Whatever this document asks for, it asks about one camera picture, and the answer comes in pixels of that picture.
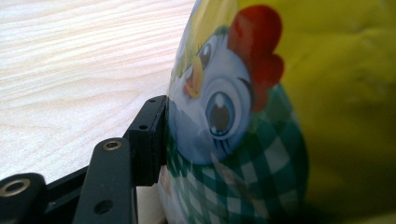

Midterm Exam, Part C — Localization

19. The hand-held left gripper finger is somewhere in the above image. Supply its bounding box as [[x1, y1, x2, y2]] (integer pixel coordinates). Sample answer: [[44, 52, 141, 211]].
[[72, 94, 169, 224]]

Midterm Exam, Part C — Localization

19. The yellow seasoning bag chicken print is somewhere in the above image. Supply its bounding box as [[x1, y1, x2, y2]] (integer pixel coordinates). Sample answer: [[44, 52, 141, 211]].
[[157, 0, 396, 224]]

